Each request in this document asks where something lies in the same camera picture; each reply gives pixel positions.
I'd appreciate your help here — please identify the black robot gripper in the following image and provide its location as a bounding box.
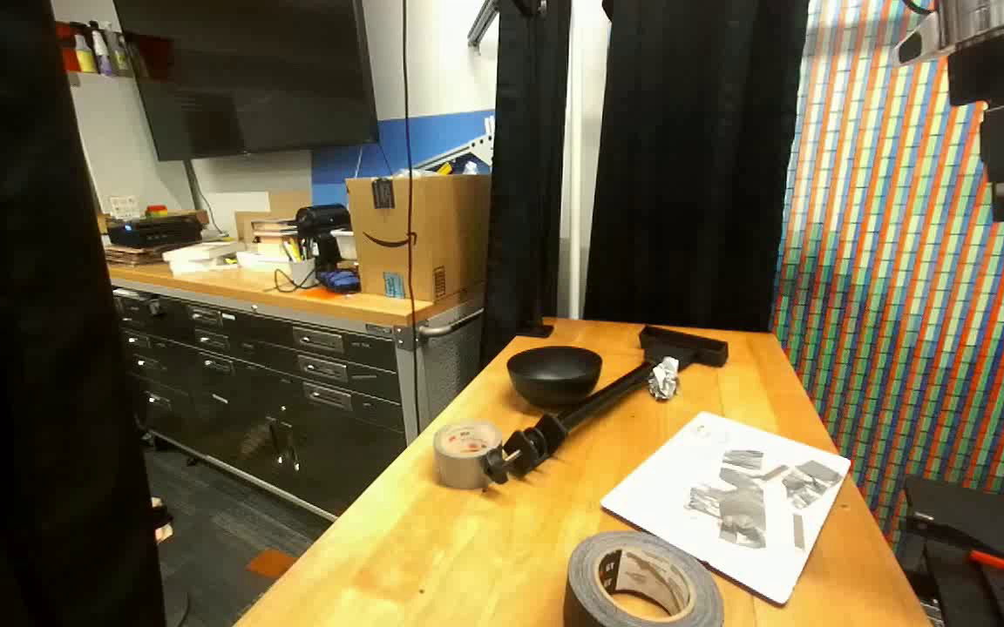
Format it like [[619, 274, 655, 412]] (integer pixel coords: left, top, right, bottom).
[[898, 0, 1004, 224]]

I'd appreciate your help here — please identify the large gray tape roll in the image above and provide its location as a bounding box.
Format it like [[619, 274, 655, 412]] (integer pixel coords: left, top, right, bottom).
[[566, 530, 726, 627]]

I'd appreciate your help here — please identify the black bowl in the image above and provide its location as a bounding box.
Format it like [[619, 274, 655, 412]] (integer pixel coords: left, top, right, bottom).
[[505, 345, 604, 412]]

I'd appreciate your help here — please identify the small beige tape roll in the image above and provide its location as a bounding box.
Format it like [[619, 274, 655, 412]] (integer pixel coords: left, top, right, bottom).
[[432, 421, 503, 491]]

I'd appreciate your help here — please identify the black curtain right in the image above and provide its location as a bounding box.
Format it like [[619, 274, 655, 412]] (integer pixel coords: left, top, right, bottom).
[[587, 0, 811, 331]]

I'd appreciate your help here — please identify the black curtain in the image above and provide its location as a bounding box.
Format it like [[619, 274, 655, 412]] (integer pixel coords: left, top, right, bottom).
[[482, 0, 571, 360], [587, 0, 811, 331]]

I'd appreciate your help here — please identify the black curtain middle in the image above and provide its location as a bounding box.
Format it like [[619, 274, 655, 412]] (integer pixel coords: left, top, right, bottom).
[[482, 0, 571, 360]]

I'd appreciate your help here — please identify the white instruction sheet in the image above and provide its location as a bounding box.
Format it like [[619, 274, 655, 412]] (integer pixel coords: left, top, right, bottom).
[[604, 412, 851, 605]]

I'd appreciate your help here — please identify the cardboard shipping box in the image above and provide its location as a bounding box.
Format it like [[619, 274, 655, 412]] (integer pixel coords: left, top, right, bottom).
[[346, 176, 492, 303]]

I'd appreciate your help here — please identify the black device on counter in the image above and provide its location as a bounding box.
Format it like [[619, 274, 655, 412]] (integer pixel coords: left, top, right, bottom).
[[298, 205, 352, 267]]

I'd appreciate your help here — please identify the black tool cabinet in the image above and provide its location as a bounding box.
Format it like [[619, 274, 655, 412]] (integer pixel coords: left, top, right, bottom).
[[107, 286, 405, 520]]

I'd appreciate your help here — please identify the white tray on counter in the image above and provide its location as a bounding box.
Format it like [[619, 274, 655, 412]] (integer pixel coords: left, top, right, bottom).
[[163, 242, 240, 280]]

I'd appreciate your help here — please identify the black curtain left foreground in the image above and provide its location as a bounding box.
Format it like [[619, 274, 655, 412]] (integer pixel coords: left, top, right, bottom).
[[0, 0, 163, 627]]

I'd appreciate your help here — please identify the orange handled tool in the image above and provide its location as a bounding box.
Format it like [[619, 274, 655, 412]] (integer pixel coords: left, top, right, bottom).
[[908, 513, 1004, 570]]

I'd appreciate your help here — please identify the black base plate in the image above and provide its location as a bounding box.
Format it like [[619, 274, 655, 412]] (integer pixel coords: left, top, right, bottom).
[[898, 479, 1004, 627]]

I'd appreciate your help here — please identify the black wall monitor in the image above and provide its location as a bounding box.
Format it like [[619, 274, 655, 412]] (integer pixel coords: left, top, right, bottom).
[[113, 0, 378, 161]]

